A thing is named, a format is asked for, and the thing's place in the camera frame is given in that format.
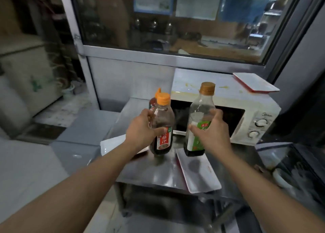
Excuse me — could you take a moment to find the dark sauce bottle orange cap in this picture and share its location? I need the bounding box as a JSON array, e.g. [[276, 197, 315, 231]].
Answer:
[[150, 92, 176, 156]]

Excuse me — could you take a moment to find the white rectangular plate orange print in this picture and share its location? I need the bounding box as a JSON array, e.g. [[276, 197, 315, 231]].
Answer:
[[233, 72, 280, 93], [176, 148, 222, 194]]

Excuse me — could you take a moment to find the person's right hand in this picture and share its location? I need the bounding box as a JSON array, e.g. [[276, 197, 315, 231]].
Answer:
[[188, 109, 233, 158]]

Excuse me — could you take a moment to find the plain white paper notice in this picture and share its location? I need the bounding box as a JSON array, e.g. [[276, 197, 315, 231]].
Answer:
[[175, 0, 223, 21]]

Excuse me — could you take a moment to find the blue bordered paper notice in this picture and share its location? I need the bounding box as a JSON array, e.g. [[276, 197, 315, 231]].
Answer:
[[134, 0, 176, 15]]

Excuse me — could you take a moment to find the small white bowl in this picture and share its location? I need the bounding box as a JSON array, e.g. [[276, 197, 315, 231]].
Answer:
[[273, 168, 295, 190]]

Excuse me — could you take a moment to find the wooden worktable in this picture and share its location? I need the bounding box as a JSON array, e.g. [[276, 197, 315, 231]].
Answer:
[[170, 38, 262, 60]]

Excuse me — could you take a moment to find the pale green plastic basket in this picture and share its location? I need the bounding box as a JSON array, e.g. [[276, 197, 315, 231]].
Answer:
[[62, 84, 75, 100]]

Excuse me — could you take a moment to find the red sauce bottle orange cap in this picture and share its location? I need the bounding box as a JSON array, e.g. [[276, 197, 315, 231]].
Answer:
[[149, 88, 162, 111]]

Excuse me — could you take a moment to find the dark swirl patterned curtain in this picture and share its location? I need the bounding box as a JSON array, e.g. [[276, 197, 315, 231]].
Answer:
[[33, 0, 84, 88]]

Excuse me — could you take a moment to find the white chest freezer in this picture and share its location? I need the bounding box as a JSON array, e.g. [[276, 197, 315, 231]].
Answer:
[[0, 34, 63, 139]]

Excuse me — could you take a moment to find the glass display fridge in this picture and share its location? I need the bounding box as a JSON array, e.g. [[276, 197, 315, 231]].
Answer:
[[254, 70, 325, 233]]

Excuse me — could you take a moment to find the person's left hand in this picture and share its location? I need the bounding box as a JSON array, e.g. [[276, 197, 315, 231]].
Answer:
[[125, 109, 168, 153]]

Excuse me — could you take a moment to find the person's right forearm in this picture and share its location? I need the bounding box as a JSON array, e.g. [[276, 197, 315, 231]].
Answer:
[[218, 149, 325, 233]]

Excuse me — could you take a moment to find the stainless steel table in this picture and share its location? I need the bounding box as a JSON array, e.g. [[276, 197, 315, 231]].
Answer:
[[105, 98, 264, 198]]

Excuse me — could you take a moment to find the clear bottle green label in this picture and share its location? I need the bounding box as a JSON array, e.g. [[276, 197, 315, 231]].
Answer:
[[183, 82, 217, 157]]

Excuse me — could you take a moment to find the person's left forearm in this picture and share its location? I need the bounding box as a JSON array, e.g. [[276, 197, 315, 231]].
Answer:
[[0, 141, 143, 233]]

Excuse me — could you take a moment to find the white microwave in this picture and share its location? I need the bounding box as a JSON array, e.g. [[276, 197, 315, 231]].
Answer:
[[170, 68, 282, 146]]

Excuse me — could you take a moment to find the plain white rectangular plate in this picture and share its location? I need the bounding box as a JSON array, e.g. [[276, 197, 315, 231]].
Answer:
[[100, 134, 150, 156]]

